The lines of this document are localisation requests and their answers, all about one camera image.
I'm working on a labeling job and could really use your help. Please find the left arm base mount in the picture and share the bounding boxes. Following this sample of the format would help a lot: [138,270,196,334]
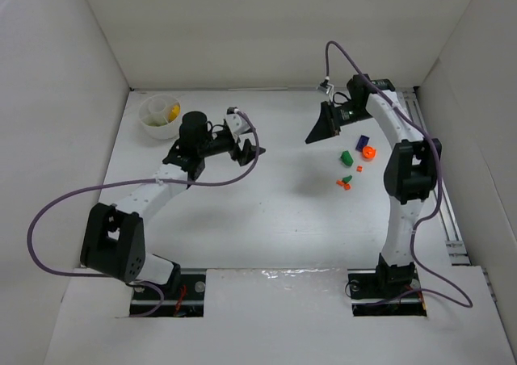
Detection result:
[129,269,207,318]

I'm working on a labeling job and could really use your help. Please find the lime green lego brick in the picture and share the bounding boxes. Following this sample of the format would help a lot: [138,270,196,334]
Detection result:
[141,115,163,127]

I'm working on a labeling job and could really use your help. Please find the small orange lego pieces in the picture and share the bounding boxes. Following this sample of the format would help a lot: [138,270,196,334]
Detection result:
[336,180,351,191]

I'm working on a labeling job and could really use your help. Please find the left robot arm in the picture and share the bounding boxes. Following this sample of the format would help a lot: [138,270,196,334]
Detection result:
[80,107,265,291]

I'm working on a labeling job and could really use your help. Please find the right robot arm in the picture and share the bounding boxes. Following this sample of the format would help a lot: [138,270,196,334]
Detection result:
[305,75,441,300]

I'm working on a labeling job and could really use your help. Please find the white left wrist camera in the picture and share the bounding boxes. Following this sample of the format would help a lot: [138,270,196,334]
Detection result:
[224,113,251,139]

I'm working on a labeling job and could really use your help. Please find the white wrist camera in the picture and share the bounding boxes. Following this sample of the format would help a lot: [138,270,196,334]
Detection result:
[224,113,251,139]
[317,77,334,97]

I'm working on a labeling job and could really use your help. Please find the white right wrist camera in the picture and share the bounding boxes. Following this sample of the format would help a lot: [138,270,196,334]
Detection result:
[317,77,334,97]

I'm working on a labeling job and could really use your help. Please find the white divided round container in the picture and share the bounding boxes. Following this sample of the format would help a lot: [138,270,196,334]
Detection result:
[139,94,182,141]

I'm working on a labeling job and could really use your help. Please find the dark green lego brick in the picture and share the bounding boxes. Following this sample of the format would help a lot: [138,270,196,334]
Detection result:
[340,150,354,167]

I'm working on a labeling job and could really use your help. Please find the yellow lego block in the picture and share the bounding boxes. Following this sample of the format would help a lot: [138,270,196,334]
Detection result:
[167,103,181,122]

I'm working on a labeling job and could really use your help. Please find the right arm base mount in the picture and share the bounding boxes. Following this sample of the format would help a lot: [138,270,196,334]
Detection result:
[345,270,427,317]

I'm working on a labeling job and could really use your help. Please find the orange round lego piece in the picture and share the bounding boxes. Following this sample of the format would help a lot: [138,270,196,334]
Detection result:
[362,145,377,162]

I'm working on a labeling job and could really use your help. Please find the metal rail right side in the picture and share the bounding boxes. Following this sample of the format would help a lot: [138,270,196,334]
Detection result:
[397,88,471,270]

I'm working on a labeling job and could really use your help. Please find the dark blue lego plate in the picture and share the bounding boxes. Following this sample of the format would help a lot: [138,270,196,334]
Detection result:
[355,135,369,152]

